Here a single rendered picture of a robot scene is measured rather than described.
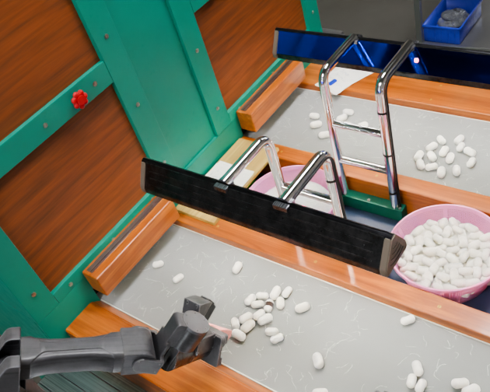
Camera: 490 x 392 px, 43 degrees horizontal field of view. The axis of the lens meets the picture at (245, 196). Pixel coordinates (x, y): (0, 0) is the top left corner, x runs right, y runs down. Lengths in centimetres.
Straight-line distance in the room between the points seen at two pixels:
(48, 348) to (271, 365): 50
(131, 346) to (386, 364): 53
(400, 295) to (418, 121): 65
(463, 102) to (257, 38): 64
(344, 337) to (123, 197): 68
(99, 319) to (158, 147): 47
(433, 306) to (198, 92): 87
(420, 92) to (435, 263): 65
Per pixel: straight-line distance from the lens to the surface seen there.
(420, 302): 142
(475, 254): 153
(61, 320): 164
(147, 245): 166
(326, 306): 147
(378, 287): 145
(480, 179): 171
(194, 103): 178
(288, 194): 118
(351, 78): 208
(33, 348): 119
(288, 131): 197
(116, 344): 120
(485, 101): 192
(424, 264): 153
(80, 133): 152
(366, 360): 138
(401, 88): 201
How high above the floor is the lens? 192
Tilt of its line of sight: 41 degrees down
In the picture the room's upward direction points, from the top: 20 degrees counter-clockwise
